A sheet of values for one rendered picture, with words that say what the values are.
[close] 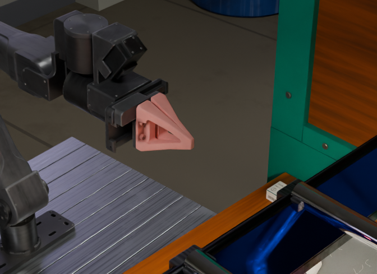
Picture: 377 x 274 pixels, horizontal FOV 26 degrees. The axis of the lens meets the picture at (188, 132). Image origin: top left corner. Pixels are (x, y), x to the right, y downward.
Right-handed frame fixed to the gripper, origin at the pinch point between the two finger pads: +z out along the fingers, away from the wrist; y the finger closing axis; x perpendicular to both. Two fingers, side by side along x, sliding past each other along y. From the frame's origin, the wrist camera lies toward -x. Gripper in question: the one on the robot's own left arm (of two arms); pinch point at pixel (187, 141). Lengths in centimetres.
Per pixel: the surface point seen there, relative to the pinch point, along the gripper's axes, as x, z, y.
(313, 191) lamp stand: -6.9, 21.0, -5.3
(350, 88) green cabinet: 8.8, 1.3, 38.2
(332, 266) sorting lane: 31.8, 10.2, 24.6
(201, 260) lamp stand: -6.7, 19.0, -20.3
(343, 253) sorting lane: 31.8, 9.9, 28.4
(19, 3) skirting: 106, -219, 143
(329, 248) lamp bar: -0.1, 23.4, -4.4
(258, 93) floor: 111, -100, 164
